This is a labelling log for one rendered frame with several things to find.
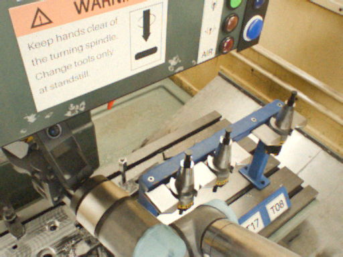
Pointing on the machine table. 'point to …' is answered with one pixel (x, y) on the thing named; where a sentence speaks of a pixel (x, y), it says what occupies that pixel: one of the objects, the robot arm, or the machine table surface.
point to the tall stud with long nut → (122, 169)
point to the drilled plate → (59, 215)
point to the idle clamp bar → (135, 182)
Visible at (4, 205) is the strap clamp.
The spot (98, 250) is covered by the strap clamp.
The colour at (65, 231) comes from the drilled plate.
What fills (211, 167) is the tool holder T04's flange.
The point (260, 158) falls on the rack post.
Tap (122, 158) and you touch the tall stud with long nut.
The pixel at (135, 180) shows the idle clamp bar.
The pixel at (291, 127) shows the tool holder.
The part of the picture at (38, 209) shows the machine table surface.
